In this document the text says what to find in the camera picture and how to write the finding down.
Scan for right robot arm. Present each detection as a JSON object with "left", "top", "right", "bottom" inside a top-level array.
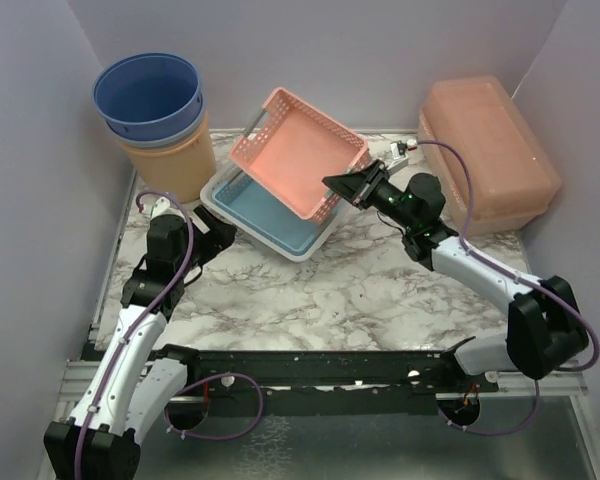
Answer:
[{"left": 323, "top": 161, "right": 589, "bottom": 391}]

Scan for large orange lidded container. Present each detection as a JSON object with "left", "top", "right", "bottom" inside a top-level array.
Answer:
[{"left": 418, "top": 76, "right": 561, "bottom": 237}]

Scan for light blue perforated basket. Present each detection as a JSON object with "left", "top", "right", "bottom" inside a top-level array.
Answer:
[{"left": 212, "top": 174, "right": 338, "bottom": 256}]

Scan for orange plastic bucket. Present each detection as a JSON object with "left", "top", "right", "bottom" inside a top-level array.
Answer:
[{"left": 119, "top": 111, "right": 216, "bottom": 203}]

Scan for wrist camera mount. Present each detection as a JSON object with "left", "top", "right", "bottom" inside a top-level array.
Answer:
[
  {"left": 387, "top": 139, "right": 418, "bottom": 175},
  {"left": 138, "top": 195, "right": 209, "bottom": 234}
]

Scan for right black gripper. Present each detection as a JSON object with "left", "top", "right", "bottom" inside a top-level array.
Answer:
[{"left": 324, "top": 159, "right": 418, "bottom": 231}]

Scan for grey-blue plastic bucket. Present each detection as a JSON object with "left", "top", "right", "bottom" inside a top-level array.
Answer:
[{"left": 109, "top": 96, "right": 206, "bottom": 149}]

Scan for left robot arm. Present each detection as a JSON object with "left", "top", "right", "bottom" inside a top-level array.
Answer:
[{"left": 44, "top": 206, "right": 236, "bottom": 479}]

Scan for white perforated plastic basket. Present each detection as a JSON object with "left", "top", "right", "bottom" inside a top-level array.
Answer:
[{"left": 200, "top": 162, "right": 345, "bottom": 263}]

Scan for blue plastic bucket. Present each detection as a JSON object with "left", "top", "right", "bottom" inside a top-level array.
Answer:
[{"left": 92, "top": 53, "right": 203, "bottom": 142}]

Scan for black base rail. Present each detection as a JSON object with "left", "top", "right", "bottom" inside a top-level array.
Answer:
[{"left": 149, "top": 345, "right": 498, "bottom": 417}]

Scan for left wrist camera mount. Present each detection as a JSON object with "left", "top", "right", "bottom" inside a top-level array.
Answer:
[{"left": 138, "top": 195, "right": 209, "bottom": 234}]

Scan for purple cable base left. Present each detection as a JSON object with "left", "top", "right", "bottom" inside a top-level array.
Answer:
[{"left": 164, "top": 372, "right": 264, "bottom": 442}]

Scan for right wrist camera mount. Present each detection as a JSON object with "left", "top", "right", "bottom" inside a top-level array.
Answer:
[{"left": 387, "top": 139, "right": 418, "bottom": 175}]

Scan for pink perforated plastic basket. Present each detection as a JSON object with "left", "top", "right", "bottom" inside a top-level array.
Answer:
[{"left": 229, "top": 87, "right": 371, "bottom": 224}]

